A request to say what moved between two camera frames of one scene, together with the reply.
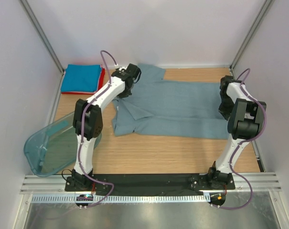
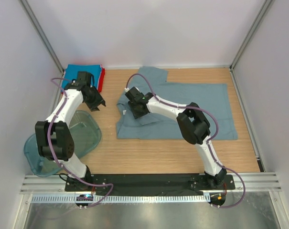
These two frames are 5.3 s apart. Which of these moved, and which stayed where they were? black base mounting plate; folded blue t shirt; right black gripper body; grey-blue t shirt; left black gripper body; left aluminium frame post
Moved: left black gripper body; right black gripper body
Stayed: black base mounting plate; left aluminium frame post; folded blue t shirt; grey-blue t shirt
